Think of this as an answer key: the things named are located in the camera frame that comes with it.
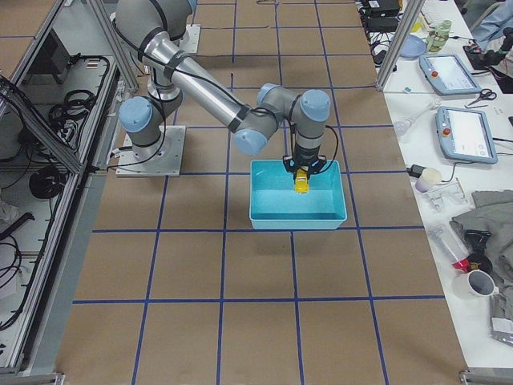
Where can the teal plastic bin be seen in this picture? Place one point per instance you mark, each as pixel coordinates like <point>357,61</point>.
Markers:
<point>274,203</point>

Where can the yellow toy beetle car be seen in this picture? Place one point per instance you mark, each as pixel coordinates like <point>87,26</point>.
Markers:
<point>301,181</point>

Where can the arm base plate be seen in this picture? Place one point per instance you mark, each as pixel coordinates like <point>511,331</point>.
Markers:
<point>163,158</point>
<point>189,43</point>

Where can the white paper cup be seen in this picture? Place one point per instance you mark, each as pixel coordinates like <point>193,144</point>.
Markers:
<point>428,179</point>

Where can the blue teach pendant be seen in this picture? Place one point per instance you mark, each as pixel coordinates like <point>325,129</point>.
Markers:
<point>465,135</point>
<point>448,75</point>

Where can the grey cloth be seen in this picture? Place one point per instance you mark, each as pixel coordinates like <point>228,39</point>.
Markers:
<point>492,213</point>

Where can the black scissors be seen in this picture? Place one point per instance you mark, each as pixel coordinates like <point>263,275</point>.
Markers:
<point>485,94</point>

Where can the white mug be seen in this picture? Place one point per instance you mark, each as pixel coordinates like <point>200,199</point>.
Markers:
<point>475,284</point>

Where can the black power adapter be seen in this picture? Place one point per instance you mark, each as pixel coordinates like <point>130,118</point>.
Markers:
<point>382,24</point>

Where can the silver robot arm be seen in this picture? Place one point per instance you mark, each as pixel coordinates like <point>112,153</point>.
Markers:
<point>152,30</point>

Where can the far blue teach pendant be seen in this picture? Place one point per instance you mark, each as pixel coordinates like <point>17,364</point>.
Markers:
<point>448,75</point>

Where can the aluminium frame post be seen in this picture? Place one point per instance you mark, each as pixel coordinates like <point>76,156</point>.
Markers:
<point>411,12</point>

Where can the blue plastic plate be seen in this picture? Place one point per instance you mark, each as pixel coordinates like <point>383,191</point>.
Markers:
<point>413,47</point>

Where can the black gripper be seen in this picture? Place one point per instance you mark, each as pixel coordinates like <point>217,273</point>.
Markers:
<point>305,155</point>

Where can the near blue teach pendant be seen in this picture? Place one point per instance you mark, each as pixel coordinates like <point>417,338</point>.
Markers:
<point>465,135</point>

